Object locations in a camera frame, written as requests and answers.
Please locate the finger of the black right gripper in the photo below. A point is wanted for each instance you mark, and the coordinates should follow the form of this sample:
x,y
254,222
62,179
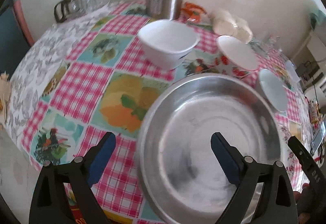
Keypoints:
x,y
310,168

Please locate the white square bowl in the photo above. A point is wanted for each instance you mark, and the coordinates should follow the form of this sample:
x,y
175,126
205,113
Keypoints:
x,y
166,43

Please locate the grey floral white cloth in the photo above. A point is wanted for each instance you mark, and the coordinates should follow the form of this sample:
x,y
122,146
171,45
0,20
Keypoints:
x,y
39,65

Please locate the pale blue round bowl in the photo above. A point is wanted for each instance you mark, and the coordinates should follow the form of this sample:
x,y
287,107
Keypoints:
x,y
270,87

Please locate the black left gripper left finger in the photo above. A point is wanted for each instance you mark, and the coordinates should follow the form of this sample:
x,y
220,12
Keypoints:
x,y
50,203

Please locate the glass teapot black handle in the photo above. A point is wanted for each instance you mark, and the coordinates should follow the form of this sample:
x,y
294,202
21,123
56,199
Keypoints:
x,y
67,9

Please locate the crumpled beige paper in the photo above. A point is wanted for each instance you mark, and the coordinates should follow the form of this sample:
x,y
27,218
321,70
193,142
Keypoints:
x,y
5,96

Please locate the white bowl red rim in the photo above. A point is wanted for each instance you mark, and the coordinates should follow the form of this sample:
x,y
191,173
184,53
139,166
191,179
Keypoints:
x,y
238,52

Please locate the patchwork checkered tablecloth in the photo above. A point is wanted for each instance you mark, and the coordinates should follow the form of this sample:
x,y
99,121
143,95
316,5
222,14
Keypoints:
x,y
106,84

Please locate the clear glass mug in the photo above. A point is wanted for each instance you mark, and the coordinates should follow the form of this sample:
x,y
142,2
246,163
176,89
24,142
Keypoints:
x,y
267,47

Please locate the orange snack packet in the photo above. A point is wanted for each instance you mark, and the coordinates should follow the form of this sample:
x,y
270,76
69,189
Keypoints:
x,y
193,13

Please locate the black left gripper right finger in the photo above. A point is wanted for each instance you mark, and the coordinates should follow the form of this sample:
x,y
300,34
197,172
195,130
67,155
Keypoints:
x,y
276,203

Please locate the bag of white buns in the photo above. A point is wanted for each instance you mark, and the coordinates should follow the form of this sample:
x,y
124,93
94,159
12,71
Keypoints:
x,y
224,23

